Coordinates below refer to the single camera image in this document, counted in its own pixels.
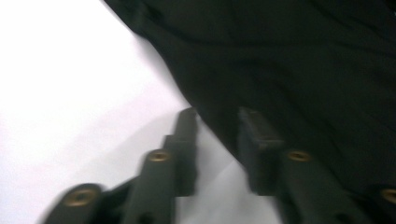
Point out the black shorts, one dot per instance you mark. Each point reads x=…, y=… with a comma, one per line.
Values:
x=280, y=62

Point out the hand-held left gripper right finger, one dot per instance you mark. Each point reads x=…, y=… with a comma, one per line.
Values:
x=261, y=161

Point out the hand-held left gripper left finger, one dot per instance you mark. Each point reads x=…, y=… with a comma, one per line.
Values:
x=155, y=186

